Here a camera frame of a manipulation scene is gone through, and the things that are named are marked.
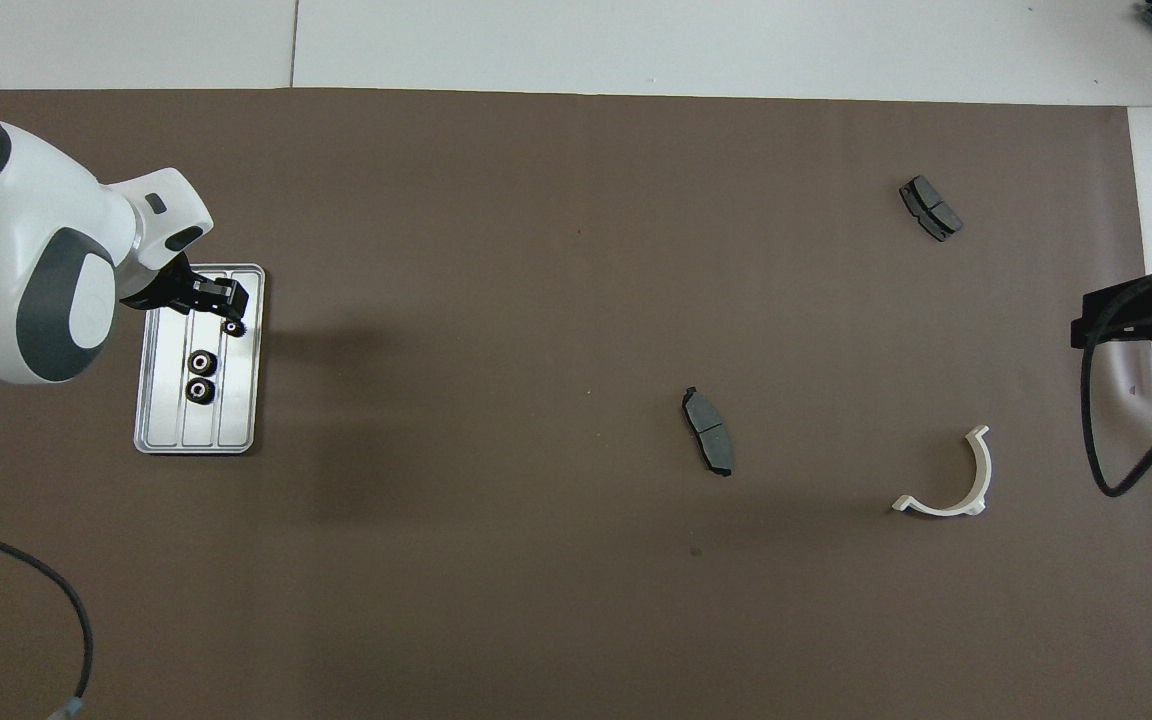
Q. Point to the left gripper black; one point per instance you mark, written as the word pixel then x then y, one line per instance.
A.
pixel 164 290

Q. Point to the short grey brake pad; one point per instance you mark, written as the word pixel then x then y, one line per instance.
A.
pixel 931 208

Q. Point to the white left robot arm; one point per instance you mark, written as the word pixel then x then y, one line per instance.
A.
pixel 16 220

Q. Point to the silver metal tray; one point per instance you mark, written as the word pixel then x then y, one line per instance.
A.
pixel 236 400

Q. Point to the brown table mat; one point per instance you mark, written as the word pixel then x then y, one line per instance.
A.
pixel 496 300

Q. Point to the long grey brake pad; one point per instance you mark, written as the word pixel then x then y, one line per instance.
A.
pixel 708 432

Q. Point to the small black bearing gear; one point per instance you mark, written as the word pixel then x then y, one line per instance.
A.
pixel 233 327

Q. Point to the white curved plastic bracket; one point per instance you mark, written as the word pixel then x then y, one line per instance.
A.
pixel 981 470

